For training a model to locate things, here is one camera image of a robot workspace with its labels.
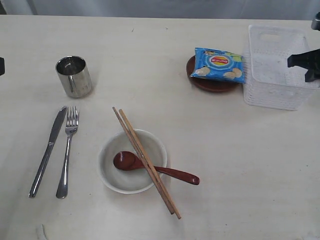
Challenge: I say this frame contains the white perforated plastic basket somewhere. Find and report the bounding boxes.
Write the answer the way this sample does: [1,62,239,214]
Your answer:
[243,24,320,111]

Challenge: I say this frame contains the silver fork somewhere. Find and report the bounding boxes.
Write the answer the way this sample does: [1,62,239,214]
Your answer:
[55,106,79,199]

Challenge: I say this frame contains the wooden chopstick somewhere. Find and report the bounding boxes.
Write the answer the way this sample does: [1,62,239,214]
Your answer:
[118,108,182,221]
[111,106,175,216]

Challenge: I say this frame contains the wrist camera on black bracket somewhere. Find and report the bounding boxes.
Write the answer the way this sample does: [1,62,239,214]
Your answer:
[311,12,320,31]

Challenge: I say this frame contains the grey ceramic bowl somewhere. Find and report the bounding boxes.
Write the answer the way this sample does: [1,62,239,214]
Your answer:
[97,129,168,194]

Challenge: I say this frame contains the tape piece on table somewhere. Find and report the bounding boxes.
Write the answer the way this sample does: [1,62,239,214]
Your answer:
[35,224,47,240]

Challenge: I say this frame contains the silver table knife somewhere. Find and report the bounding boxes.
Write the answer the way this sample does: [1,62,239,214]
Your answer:
[28,106,68,198]

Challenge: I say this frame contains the dark red wooden spoon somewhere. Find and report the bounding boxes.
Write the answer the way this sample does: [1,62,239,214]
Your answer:
[113,151,200,185]

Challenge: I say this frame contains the metal cup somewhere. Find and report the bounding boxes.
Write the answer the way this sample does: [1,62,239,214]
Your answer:
[55,55,93,99]

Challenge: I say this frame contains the brown round plate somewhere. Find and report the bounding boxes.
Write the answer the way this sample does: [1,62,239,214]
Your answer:
[186,56,240,93]

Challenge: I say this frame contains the blue chips bag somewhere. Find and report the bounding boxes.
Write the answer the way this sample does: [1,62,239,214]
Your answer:
[190,47,245,84]

